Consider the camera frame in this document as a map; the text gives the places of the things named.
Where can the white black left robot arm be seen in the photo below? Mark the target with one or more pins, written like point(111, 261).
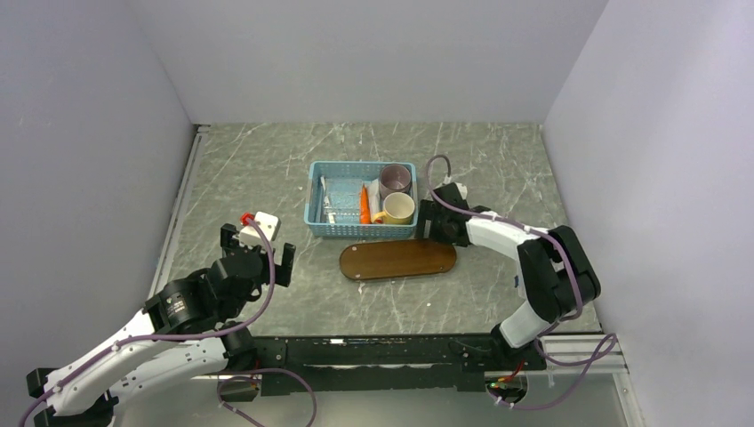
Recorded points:
point(193, 326)

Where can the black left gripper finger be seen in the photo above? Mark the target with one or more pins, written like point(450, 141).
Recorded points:
point(228, 236)
point(284, 270)

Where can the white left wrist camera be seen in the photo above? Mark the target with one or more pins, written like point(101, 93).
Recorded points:
point(254, 226)

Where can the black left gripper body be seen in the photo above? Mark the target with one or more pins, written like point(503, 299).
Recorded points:
point(262, 278)

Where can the light blue plastic basket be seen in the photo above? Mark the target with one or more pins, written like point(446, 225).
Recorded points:
point(365, 171)

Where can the yellow ceramic mug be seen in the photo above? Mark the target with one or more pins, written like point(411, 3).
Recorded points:
point(397, 209)

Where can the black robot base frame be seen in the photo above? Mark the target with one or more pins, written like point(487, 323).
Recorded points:
point(462, 362)

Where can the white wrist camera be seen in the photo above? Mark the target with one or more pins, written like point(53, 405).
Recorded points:
point(254, 226)
point(462, 190)

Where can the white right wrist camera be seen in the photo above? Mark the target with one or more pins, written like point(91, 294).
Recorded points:
point(462, 190)

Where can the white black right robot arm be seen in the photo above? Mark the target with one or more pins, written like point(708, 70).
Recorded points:
point(554, 274)

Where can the brown oval wooden tray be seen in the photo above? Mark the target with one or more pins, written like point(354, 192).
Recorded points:
point(396, 259)

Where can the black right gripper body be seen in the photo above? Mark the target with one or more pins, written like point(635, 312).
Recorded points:
point(439, 231)

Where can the mauve ceramic mug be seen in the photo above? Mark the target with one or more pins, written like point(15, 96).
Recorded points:
point(394, 178)

